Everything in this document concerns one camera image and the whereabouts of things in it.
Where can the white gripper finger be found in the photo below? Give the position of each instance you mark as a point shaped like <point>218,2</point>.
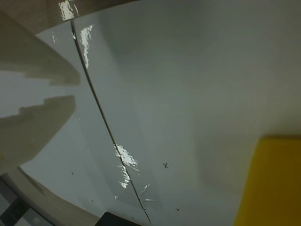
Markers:
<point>35,58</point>
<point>35,127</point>

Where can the yellow square block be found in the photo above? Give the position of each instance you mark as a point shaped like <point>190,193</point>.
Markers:
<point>275,183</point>

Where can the white paper sheet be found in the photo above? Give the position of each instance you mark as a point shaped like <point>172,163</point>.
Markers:
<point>188,94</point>

